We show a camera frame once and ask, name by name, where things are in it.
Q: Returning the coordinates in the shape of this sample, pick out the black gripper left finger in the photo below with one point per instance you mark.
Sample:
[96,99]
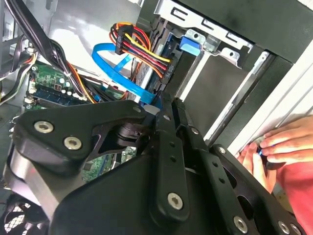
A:
[61,122]

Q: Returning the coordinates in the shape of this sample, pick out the person's right hand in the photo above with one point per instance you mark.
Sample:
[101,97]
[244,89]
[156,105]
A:
[293,139]

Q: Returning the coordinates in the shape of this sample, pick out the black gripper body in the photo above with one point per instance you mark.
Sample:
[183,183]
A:
[117,200]

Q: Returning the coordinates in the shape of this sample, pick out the hard disk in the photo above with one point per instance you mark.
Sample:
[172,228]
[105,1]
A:
[190,46]

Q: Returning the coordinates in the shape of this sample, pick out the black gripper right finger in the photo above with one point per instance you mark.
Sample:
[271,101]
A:
[220,176]

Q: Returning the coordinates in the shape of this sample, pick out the person's left hand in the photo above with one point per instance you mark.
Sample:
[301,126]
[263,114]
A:
[256,169]

